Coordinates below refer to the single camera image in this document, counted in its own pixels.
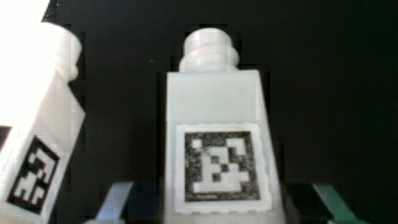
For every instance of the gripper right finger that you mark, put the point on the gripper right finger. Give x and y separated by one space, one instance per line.
343 216

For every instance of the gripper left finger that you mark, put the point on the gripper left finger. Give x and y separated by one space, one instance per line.
112 206

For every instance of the white table leg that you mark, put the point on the white table leg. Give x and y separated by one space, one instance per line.
41 114
222 189

